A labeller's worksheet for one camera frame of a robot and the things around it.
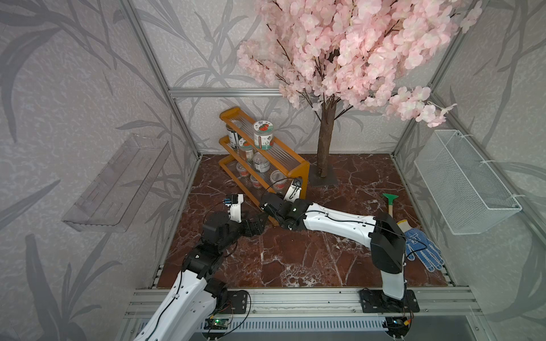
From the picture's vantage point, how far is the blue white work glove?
84cm

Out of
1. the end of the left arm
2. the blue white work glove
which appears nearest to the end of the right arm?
the end of the left arm

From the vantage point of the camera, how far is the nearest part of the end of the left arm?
65cm

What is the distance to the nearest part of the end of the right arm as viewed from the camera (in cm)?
58

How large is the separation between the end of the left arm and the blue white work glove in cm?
63
